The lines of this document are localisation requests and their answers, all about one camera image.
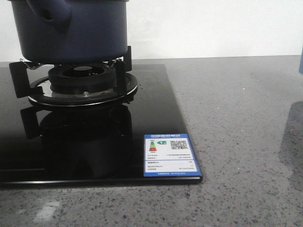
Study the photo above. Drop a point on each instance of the black glass gas cooktop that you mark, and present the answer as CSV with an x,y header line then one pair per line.
x,y
90,146

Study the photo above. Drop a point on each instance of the dark blue cooking pot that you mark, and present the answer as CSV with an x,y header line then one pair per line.
x,y
71,31

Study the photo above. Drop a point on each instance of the right gas burner with support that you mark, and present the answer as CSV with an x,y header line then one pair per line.
x,y
77,85

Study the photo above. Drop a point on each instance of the blue energy label sticker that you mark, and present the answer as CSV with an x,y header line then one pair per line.
x,y
169,155

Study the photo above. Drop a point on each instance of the light blue plastic cup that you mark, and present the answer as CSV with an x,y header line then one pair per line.
x,y
301,64

